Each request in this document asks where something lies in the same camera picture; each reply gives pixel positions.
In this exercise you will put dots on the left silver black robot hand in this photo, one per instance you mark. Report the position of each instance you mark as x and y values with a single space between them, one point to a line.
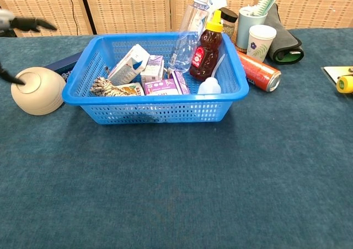
27 24

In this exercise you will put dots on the dark blue rectangular box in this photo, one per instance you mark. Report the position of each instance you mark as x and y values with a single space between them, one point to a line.
64 65

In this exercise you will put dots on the beige ribbed bowl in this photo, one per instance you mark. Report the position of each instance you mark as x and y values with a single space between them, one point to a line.
41 94

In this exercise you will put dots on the white blue carton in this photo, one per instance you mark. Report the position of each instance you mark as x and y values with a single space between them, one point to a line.
129 64

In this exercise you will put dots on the orange cylindrical can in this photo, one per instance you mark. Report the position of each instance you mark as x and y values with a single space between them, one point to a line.
256 70

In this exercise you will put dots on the purple small boxes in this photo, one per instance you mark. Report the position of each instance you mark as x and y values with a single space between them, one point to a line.
153 67

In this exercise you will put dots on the blue plastic perforated basket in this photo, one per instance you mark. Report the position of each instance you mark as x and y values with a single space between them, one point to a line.
154 112

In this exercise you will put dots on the black tripod stand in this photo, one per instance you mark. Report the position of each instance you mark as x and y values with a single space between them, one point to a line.
86 9

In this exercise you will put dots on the bamboo folding screen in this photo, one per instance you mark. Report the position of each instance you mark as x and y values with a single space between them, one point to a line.
124 6

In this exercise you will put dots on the white orange snack packet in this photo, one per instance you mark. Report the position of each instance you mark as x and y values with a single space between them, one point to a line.
132 90

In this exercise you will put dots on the flat purple white box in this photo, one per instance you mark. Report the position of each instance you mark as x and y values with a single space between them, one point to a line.
160 87

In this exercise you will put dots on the clear plastic water bottle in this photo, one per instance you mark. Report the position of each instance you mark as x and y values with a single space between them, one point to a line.
187 45

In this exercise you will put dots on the long purple carton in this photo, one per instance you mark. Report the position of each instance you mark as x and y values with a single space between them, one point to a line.
180 83

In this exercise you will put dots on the honey bear bottle yellow cap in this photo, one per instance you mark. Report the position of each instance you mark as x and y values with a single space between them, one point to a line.
207 53

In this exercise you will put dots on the clear squeeze wash bottle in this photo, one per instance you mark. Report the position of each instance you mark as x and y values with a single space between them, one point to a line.
209 87

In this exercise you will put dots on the glass jar black lid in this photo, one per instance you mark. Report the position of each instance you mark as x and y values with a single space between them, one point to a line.
230 21

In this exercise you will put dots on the teal table cover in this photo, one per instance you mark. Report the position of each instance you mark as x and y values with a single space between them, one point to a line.
176 177

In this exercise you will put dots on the light blue toothbrush cup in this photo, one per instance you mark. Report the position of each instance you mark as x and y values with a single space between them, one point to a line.
245 26

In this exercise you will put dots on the white floral paper cup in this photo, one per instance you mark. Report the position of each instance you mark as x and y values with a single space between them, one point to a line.
260 45

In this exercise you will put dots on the green white toothbrush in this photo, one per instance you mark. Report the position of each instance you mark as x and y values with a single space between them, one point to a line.
266 1

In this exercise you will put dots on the grey folded towel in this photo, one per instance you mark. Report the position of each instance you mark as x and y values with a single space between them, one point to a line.
286 42

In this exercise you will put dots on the yellow razor blister pack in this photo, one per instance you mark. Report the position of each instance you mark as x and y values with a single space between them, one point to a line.
331 72

